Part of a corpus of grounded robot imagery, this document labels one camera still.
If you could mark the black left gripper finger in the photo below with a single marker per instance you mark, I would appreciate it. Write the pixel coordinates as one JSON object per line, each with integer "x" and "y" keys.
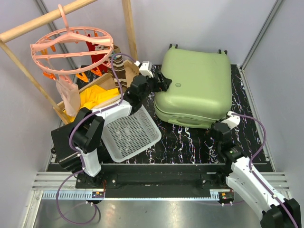
{"x": 164, "y": 82}
{"x": 158, "y": 75}

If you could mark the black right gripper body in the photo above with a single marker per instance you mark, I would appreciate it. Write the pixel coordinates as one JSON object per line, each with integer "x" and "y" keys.
{"x": 211, "y": 132}

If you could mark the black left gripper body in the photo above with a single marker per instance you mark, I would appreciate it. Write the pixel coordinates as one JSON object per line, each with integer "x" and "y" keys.
{"x": 154, "y": 87}

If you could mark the green hard-shell suitcase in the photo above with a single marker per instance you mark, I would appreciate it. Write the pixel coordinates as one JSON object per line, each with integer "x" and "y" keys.
{"x": 200, "y": 92}

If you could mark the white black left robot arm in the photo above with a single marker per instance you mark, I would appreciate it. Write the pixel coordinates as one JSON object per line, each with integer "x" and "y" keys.
{"x": 85, "y": 137}

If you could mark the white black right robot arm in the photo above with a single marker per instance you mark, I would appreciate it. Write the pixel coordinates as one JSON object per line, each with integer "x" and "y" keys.
{"x": 272, "y": 208}

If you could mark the brown striped sock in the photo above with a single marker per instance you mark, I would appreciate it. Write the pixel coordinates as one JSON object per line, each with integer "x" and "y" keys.
{"x": 119, "y": 70}

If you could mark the red garment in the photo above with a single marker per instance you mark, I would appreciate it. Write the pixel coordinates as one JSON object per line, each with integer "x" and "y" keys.
{"x": 101, "y": 69}

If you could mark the white plastic mesh basket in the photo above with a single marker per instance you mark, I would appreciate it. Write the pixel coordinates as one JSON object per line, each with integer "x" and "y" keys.
{"x": 125, "y": 135}

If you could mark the yellow shorts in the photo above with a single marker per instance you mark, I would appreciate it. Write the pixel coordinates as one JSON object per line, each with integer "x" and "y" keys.
{"x": 93, "y": 96}

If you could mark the orange clothespin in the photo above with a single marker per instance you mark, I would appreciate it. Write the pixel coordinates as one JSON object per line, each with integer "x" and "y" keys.
{"x": 82, "y": 76}

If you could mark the wooden clothes rack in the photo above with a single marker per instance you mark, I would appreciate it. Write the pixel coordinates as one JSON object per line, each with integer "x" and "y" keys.
{"x": 131, "y": 69}

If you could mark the pale pink garment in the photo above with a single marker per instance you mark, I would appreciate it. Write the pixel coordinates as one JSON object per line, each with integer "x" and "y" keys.
{"x": 70, "y": 95}

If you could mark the pink round clip hanger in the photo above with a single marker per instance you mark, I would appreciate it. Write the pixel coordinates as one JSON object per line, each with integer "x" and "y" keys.
{"x": 70, "y": 43}

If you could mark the black box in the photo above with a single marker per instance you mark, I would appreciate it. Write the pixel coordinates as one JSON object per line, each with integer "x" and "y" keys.
{"x": 66, "y": 156}

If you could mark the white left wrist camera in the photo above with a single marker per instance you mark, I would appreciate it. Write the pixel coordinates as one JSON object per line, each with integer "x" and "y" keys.
{"x": 145, "y": 68}

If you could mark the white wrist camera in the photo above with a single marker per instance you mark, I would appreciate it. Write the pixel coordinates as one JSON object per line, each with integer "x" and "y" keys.
{"x": 145, "y": 68}
{"x": 232, "y": 120}

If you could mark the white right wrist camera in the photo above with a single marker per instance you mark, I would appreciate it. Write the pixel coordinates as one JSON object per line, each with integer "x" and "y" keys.
{"x": 232, "y": 120}

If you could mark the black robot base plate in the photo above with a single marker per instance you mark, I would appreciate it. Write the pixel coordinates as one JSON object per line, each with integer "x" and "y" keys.
{"x": 149, "y": 168}

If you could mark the aluminium frame rail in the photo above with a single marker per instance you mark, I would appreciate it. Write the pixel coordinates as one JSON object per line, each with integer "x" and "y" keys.
{"x": 47, "y": 190}

